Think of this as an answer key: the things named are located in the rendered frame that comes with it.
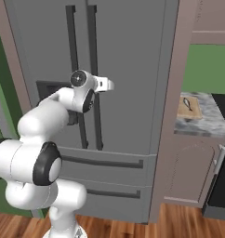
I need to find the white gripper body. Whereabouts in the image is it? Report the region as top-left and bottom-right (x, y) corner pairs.
(105, 78), (115, 92)

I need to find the plain grey fridge door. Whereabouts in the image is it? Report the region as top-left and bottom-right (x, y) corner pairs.
(86, 0), (168, 156)

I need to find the grey fridge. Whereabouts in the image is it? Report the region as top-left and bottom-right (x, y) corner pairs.
(3, 0), (180, 225)

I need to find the black fridge dispenser panel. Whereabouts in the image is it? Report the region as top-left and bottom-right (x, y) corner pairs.
(35, 80), (73, 107)

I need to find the pink fridge surround panel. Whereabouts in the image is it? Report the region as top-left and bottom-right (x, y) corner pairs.
(147, 0), (200, 225)
(0, 0), (33, 116)

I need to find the dark grey fish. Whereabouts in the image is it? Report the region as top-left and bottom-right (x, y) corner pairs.
(182, 97), (193, 112)

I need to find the grey fridge door with dispenser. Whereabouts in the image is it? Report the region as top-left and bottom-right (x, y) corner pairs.
(3, 0), (90, 151)

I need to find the wooden cutting board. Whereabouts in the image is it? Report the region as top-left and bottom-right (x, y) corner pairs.
(176, 95), (205, 121)

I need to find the low grey fridge drawer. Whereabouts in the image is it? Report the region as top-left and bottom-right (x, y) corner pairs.
(82, 178), (154, 225)

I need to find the pink base cupboard door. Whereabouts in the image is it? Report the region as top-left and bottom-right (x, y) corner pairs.
(162, 135), (225, 209)

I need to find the black oven range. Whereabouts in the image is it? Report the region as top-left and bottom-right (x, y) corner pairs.
(201, 93), (225, 222)

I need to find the long black fridge door handle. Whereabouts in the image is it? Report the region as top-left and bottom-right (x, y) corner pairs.
(86, 4), (104, 152)
(65, 5), (89, 150)

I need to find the black fridge drawer handle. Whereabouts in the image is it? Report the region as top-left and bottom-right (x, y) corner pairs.
(86, 188), (142, 200)
(60, 154), (144, 169)

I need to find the pink wall cupboard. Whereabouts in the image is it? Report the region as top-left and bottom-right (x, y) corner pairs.
(190, 0), (225, 46)

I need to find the silver cupboard door handle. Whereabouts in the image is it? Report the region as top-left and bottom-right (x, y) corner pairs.
(212, 144), (225, 175)

